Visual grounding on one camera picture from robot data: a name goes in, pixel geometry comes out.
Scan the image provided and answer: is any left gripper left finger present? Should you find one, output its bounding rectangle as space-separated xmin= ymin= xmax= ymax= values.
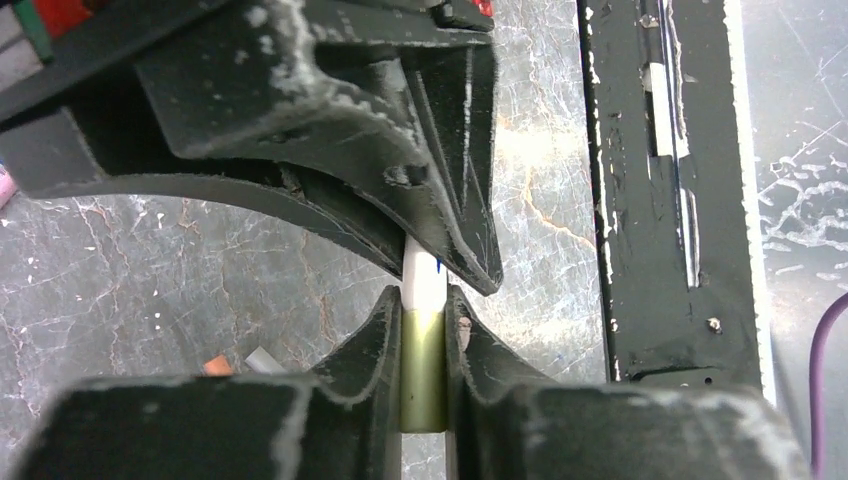
xmin=10 ymin=286 xmax=402 ymax=479

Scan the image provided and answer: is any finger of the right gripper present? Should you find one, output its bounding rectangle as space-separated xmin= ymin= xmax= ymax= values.
xmin=136 ymin=43 xmax=503 ymax=295

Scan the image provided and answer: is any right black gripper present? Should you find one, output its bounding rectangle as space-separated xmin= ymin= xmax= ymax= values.
xmin=1 ymin=1 xmax=494 ymax=276

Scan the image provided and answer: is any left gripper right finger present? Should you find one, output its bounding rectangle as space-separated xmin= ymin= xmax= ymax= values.
xmin=445 ymin=286 xmax=811 ymax=479

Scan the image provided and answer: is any olive pen cap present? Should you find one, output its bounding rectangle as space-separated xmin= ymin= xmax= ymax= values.
xmin=400 ymin=310 xmax=448 ymax=434

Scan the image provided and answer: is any white marker pen body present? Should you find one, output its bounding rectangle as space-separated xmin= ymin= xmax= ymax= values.
xmin=401 ymin=236 xmax=448 ymax=312

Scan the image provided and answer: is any pink marker pen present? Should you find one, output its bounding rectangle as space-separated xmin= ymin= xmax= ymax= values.
xmin=0 ymin=164 xmax=18 ymax=209

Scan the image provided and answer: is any orange pen cap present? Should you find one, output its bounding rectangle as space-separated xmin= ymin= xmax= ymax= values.
xmin=203 ymin=355 xmax=234 ymax=376

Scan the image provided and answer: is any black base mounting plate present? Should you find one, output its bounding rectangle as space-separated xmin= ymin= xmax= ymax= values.
xmin=577 ymin=1 xmax=776 ymax=400

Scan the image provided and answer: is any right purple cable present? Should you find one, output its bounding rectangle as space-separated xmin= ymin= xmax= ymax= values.
xmin=808 ymin=291 xmax=848 ymax=478

